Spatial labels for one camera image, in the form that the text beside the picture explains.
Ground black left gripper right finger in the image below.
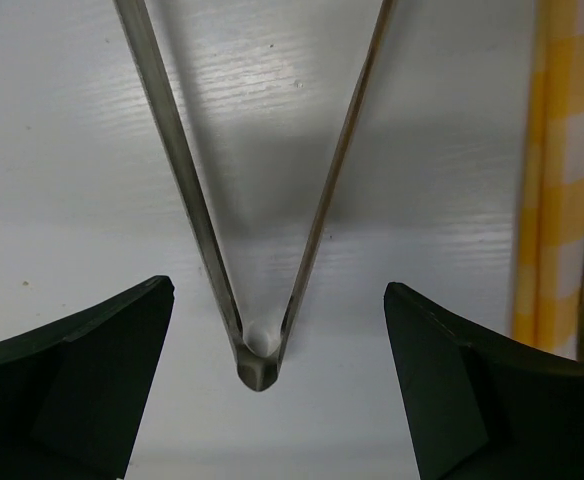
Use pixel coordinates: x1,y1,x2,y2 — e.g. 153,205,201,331
384,283,584,479

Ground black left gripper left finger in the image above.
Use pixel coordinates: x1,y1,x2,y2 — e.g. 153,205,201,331
0,276,174,479

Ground silver metal tongs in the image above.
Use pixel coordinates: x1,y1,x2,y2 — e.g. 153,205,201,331
114,0,397,392

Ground yellow white checkered cloth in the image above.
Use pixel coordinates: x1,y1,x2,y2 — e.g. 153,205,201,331
511,1,584,359

